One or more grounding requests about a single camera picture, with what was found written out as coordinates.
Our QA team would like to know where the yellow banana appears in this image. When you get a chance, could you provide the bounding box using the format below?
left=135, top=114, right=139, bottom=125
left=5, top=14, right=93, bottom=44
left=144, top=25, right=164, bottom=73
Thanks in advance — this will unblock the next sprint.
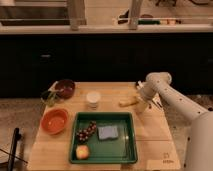
left=119, top=97, right=138, bottom=107

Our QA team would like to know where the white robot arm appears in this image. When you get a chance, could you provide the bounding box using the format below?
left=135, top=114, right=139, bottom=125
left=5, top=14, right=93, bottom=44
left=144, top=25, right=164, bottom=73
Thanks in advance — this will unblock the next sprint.
left=136, top=72, right=213, bottom=171

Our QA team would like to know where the dark maroon bowl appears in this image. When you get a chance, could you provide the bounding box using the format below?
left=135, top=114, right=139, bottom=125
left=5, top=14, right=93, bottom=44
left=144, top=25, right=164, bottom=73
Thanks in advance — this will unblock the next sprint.
left=55, top=79, right=75, bottom=99

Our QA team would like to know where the orange-red bowl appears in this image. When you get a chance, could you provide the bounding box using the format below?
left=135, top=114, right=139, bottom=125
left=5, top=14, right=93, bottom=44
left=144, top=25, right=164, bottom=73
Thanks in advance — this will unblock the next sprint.
left=40, top=108, right=69, bottom=135

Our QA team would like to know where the blue sponge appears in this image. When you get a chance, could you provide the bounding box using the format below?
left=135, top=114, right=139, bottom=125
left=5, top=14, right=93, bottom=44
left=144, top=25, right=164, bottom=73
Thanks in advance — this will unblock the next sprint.
left=98, top=126, right=118, bottom=140

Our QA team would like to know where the green plastic tray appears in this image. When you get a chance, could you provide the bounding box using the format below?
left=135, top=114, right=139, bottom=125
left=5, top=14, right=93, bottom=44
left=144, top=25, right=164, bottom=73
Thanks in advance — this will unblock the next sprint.
left=69, top=112, right=138, bottom=164

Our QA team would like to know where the white cup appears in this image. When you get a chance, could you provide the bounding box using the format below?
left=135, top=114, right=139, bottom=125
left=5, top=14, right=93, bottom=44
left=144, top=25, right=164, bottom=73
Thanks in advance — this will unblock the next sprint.
left=86, top=91, right=101, bottom=108

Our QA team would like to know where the red grape bunch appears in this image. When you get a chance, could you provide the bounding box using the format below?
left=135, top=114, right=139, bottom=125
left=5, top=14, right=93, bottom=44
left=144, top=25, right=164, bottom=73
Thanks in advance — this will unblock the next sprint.
left=76, top=121, right=97, bottom=142

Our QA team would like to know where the red yellow apple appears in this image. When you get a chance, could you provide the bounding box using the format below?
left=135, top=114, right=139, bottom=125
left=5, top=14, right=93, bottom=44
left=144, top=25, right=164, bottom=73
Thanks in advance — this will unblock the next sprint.
left=76, top=145, right=90, bottom=160

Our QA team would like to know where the green leafy vegetable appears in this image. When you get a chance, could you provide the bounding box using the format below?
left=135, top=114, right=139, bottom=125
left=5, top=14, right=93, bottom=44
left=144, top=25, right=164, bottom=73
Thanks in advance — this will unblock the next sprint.
left=41, top=90, right=59, bottom=107

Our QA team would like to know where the white handled tool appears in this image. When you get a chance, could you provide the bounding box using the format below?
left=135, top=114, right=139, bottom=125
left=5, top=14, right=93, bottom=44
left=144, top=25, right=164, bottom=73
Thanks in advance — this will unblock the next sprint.
left=135, top=80, right=163, bottom=110

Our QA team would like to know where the right wooden post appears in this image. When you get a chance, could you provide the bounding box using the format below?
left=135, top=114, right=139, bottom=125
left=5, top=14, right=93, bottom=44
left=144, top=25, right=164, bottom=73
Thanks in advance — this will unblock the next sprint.
left=128, top=0, right=143, bottom=30

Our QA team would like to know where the wooden post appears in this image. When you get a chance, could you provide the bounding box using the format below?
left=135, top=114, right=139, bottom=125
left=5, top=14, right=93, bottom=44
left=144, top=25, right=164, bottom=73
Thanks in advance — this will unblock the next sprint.
left=128, top=0, right=143, bottom=30
left=67, top=0, right=87, bottom=31

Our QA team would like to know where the left wooden post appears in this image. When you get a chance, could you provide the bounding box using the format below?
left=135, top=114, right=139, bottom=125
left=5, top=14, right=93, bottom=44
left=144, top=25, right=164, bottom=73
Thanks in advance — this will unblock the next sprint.
left=67, top=0, right=87, bottom=31

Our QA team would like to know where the black stand post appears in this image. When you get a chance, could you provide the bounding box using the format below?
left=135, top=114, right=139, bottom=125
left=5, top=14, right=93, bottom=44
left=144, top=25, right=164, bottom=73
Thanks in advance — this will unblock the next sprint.
left=7, top=128, right=21, bottom=171

